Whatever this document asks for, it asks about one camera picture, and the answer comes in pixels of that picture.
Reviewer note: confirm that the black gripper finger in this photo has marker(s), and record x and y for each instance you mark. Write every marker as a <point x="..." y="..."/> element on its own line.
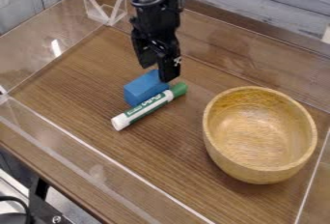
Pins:
<point x="168" y="64"/>
<point x="142" y="47"/>

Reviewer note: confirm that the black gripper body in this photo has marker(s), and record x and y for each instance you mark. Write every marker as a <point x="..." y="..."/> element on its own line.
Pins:
<point x="156" y="21"/>

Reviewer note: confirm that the blue block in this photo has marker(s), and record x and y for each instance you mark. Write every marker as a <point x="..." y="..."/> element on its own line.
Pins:
<point x="143" y="87"/>

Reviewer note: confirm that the green white marker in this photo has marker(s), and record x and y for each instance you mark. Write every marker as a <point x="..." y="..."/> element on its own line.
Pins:
<point x="148" y="106"/>

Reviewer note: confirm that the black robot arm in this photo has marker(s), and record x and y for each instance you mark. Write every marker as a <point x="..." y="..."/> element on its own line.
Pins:
<point x="152" y="35"/>

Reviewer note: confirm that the brown wooden bowl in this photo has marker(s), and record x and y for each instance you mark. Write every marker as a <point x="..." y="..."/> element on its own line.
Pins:
<point x="259" y="134"/>

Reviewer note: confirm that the clear acrylic tray walls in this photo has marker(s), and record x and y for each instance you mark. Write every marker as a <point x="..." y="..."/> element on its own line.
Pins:
<point x="148" y="175"/>

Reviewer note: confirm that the black table leg bracket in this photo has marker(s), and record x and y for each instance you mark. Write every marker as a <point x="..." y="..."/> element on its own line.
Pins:
<point x="44" y="213"/>

